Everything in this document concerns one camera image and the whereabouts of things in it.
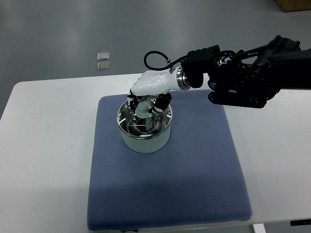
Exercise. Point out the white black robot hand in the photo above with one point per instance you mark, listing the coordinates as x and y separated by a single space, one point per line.
158 83

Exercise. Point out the glass lid with green knob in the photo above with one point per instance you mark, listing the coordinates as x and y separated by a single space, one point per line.
138 123

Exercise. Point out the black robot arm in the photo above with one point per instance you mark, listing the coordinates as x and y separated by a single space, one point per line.
249 78

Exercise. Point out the light green pot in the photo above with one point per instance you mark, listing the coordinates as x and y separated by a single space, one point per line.
147 145

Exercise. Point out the lower metal floor plate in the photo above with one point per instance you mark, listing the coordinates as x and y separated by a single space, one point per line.
103 66

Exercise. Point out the metal floor plate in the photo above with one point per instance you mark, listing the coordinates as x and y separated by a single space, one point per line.
103 56
103 66

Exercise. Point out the upper metal floor plate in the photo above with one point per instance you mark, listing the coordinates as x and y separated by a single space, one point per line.
103 56

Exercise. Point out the blue fabric mat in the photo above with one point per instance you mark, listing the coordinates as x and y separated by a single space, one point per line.
195 178

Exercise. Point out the brown cardboard box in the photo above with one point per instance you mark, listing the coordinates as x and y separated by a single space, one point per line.
294 5

